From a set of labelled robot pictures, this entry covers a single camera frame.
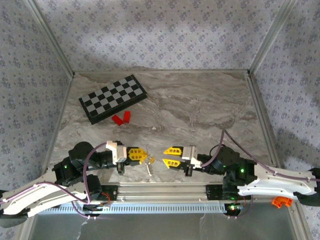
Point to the silver carabiner with key rings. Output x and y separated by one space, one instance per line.
149 167

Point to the long aluminium frame rail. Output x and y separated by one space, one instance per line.
162 192

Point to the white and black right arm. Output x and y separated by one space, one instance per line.
275 185

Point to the black and grey chessboard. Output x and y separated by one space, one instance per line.
112 98

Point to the aluminium side rail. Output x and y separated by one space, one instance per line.
58 125
266 130

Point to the red block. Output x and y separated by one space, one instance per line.
127 117
117 120

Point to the grey metal base sheet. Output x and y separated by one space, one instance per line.
162 227

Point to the small black circuit board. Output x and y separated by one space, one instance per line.
96 208
233 208

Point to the aluminium frame post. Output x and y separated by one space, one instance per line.
273 37
52 37

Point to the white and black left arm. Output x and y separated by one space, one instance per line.
37 200

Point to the thin aluminium rail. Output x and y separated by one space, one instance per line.
175 71

